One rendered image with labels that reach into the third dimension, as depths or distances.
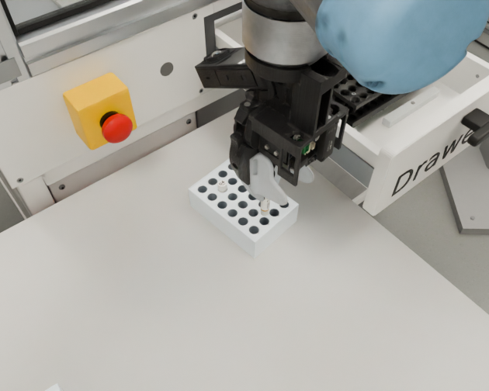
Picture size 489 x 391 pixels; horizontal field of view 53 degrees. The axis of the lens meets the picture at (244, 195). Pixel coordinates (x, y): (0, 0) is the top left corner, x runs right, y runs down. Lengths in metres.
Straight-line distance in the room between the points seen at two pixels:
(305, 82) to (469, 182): 1.46
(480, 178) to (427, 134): 1.28
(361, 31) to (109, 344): 0.46
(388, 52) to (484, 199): 1.56
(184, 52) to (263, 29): 0.35
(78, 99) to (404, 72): 0.45
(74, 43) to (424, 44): 0.46
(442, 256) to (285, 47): 1.33
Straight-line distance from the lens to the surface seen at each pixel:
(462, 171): 1.85
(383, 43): 0.25
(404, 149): 0.55
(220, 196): 0.64
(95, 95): 0.64
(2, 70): 0.62
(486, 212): 1.77
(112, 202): 0.71
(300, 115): 0.43
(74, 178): 0.77
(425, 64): 0.27
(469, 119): 0.64
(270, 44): 0.38
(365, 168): 0.60
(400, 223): 1.68
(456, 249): 1.68
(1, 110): 0.64
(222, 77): 0.48
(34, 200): 0.75
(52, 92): 0.65
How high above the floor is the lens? 1.30
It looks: 51 degrees down
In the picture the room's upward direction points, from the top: straight up
